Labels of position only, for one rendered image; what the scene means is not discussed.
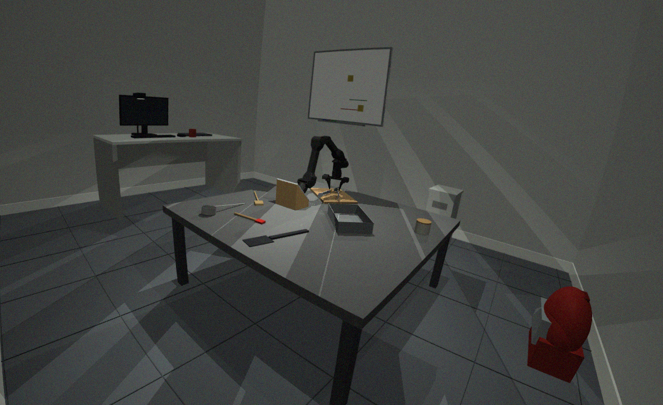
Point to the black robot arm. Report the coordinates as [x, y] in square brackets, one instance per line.
[317, 143]

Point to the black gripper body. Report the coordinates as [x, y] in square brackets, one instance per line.
[335, 175]

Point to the grey long-handled pan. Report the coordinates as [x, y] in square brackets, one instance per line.
[210, 210]

